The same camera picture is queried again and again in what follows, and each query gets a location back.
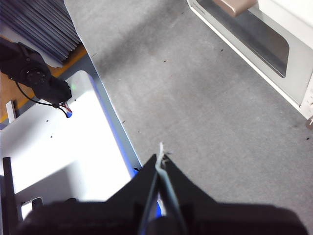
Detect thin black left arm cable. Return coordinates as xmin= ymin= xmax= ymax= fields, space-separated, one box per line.
xmin=16 ymin=80 xmax=73 ymax=118

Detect black frame bar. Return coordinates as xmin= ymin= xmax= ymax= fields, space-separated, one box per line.
xmin=2 ymin=156 xmax=22 ymax=235

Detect glass oven door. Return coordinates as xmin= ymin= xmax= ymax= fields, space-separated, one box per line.
xmin=187 ymin=0 xmax=313 ymax=111

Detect cream Toshiba toaster oven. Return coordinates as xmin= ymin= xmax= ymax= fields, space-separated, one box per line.
xmin=187 ymin=0 xmax=313 ymax=129

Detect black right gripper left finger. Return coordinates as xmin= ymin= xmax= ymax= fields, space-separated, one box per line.
xmin=14 ymin=153 xmax=159 ymax=235

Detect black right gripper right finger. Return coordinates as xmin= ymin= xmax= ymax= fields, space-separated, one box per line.
xmin=146 ymin=158 xmax=309 ymax=235

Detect small white bracket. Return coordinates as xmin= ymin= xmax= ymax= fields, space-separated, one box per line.
xmin=6 ymin=101 xmax=17 ymax=123

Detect stack of dark ribbed panels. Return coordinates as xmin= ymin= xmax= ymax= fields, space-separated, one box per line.
xmin=0 ymin=0 xmax=82 ymax=63

